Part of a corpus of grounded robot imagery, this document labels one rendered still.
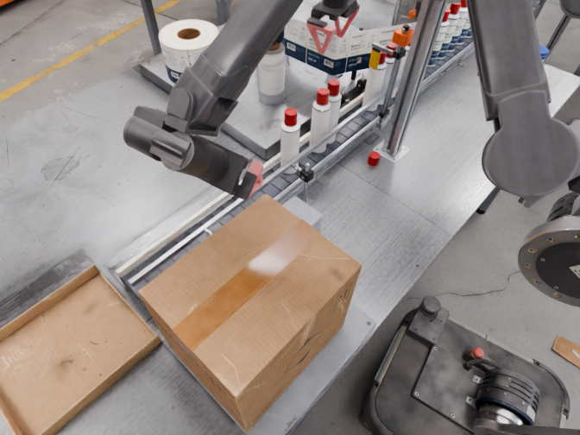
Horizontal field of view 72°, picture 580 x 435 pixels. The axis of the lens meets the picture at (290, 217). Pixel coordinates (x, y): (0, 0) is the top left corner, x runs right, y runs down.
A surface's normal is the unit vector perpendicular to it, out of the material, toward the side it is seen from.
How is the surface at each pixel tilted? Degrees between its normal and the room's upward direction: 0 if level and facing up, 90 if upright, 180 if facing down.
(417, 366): 0
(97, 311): 0
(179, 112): 51
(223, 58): 42
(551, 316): 0
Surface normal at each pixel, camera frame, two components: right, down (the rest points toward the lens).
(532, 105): -0.40, 0.12
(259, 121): 0.02, -0.61
